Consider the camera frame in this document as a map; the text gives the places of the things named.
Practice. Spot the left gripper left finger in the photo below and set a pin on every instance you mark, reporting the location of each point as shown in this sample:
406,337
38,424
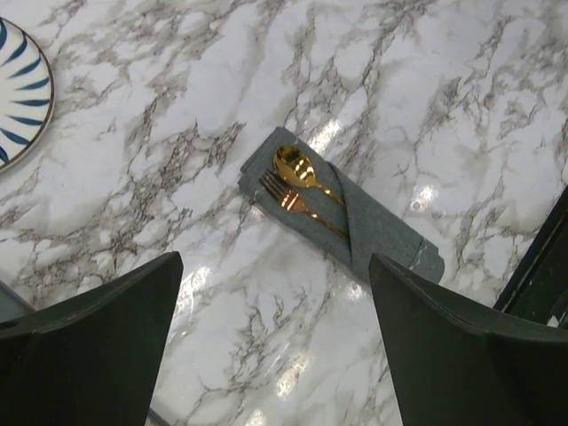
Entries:
94,358

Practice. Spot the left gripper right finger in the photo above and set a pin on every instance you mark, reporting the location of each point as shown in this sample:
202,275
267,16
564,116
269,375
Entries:
454,361

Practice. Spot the copper fork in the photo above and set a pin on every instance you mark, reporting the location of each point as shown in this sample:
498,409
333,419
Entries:
292,201

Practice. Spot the grey cloth napkin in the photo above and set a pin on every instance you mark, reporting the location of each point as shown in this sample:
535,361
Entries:
371,227

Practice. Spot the gold spoon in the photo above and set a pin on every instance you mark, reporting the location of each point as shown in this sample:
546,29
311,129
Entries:
297,169

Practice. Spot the green floral tray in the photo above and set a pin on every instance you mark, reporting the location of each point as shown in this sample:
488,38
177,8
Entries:
12,306

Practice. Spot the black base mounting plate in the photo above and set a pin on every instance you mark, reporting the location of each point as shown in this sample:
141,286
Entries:
537,289

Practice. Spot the white striped saucer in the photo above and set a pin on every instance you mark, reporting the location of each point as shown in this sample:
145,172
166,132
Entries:
27,93

